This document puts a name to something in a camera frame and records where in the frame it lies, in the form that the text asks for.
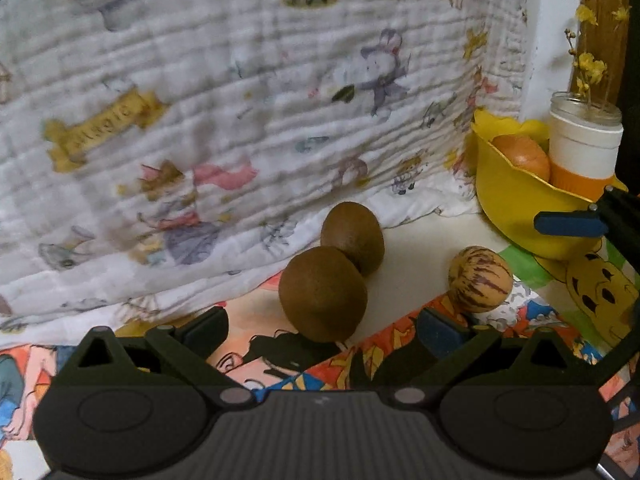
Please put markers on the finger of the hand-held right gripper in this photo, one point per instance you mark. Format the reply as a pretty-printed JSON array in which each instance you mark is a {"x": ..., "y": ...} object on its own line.
[
  {"x": 622, "y": 355},
  {"x": 570, "y": 224}
]

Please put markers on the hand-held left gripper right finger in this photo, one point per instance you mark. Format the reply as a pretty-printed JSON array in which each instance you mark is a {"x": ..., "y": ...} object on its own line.
[{"x": 442, "y": 334}]

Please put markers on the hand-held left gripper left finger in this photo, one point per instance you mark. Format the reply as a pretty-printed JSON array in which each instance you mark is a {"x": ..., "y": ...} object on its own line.
[{"x": 202, "y": 332}]

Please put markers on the striped pepino melon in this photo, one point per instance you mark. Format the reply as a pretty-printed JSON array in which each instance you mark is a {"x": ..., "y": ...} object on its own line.
[{"x": 480, "y": 280}]

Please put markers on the brown kiwi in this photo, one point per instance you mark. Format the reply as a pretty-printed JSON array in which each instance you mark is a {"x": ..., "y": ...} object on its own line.
[
  {"x": 355, "y": 232},
  {"x": 322, "y": 295}
]

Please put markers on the yellow plastic bowl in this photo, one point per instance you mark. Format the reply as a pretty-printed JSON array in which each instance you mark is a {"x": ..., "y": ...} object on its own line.
[{"x": 510, "y": 210}]

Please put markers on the yellow bear coloured drawing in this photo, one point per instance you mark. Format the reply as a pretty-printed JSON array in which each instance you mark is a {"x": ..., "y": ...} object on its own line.
[{"x": 595, "y": 290}]

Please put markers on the white and orange jar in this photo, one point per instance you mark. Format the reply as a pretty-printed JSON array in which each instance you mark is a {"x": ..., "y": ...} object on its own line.
[{"x": 582, "y": 150}]

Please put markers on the pale orange fruit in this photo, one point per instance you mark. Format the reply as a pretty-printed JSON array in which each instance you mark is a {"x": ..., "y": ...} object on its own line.
[{"x": 522, "y": 155}]

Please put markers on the printed blanket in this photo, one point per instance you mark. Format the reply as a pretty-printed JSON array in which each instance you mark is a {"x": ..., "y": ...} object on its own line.
[{"x": 200, "y": 110}]

